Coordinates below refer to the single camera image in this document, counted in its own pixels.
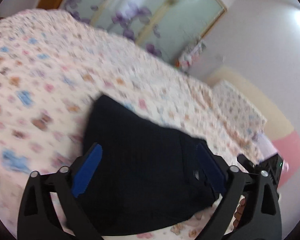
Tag glass sliding wardrobe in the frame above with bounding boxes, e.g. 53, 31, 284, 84
60, 0, 226, 63

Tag purple pillow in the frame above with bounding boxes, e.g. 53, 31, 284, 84
253, 132, 278, 163

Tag patterned pillow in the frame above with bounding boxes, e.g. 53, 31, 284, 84
212, 80, 267, 140

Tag person right hand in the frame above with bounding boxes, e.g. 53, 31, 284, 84
233, 198, 246, 229

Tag pink patterned bed blanket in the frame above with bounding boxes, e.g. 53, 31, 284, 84
0, 9, 261, 236

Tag clear jar of plush toys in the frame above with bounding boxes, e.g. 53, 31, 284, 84
177, 39, 206, 73

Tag black pants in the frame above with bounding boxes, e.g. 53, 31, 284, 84
77, 95, 220, 236

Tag cream bed headboard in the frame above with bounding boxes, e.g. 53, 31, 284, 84
204, 66, 295, 140

